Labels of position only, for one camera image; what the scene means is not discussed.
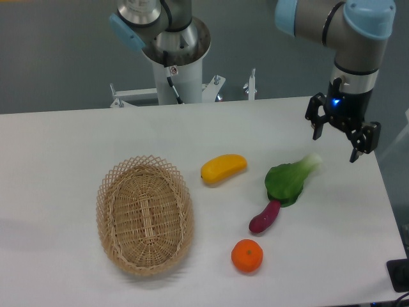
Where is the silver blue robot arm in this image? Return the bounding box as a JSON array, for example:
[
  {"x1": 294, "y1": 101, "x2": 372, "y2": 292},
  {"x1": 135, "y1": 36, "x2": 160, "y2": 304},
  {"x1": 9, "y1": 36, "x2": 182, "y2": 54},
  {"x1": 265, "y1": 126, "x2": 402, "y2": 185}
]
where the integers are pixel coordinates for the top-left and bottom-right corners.
[{"x1": 109, "y1": 1, "x2": 396, "y2": 161}]

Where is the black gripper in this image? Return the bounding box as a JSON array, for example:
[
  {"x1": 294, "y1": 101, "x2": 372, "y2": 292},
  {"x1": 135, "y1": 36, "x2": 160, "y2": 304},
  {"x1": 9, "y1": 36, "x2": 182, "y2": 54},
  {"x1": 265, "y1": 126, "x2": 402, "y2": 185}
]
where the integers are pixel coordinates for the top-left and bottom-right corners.
[{"x1": 305, "y1": 77, "x2": 381, "y2": 163}]

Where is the black cable on pedestal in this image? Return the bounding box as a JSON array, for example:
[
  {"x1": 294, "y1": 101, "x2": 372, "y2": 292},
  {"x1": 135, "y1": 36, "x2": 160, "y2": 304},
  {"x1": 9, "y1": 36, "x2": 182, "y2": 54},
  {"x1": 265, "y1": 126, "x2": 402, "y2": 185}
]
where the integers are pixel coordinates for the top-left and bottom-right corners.
[{"x1": 162, "y1": 51, "x2": 185, "y2": 105}]

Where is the green bok choy vegetable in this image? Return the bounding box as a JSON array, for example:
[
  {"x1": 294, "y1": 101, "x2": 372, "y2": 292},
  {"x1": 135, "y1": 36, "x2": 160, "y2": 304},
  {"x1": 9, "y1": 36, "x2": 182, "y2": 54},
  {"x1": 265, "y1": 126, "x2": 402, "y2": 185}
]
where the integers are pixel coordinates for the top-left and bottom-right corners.
[{"x1": 265, "y1": 153, "x2": 322, "y2": 207}]

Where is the black device at edge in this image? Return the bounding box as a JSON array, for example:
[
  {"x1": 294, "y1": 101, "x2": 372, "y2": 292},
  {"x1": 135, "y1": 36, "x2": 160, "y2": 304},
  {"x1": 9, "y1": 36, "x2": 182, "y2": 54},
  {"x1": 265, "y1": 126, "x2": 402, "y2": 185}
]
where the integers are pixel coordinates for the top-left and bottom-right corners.
[{"x1": 386, "y1": 258, "x2": 408, "y2": 293}]

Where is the yellow mango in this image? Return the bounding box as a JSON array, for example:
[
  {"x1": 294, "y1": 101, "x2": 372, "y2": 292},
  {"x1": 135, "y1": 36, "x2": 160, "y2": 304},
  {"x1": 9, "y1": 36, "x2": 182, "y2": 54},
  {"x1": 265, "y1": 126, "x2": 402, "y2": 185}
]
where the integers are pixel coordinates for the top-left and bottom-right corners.
[{"x1": 201, "y1": 154, "x2": 247, "y2": 185}]

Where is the orange tangerine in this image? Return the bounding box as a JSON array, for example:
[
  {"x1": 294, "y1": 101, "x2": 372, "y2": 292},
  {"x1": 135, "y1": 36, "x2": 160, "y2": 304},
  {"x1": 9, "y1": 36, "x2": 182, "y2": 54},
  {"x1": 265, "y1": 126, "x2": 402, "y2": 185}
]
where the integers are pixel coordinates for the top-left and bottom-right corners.
[{"x1": 231, "y1": 239, "x2": 263, "y2": 273}]

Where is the purple sweet potato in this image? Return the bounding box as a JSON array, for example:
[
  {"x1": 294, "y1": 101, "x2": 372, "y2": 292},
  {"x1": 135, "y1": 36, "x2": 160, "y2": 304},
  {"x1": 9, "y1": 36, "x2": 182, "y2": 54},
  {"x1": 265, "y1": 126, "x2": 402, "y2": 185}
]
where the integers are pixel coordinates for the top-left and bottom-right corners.
[{"x1": 249, "y1": 200, "x2": 281, "y2": 233}]

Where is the woven wicker basket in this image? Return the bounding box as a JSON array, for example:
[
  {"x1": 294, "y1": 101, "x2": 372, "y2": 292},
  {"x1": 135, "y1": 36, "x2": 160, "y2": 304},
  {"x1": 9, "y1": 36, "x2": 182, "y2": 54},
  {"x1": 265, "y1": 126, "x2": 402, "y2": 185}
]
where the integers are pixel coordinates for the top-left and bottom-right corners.
[{"x1": 96, "y1": 155, "x2": 194, "y2": 276}]

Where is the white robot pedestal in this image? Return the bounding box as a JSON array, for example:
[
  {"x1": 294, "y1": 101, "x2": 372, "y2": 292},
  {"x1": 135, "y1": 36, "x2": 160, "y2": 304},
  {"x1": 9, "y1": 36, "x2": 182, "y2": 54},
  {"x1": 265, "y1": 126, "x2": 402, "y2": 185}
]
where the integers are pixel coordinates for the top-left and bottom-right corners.
[{"x1": 110, "y1": 15, "x2": 226, "y2": 107}]

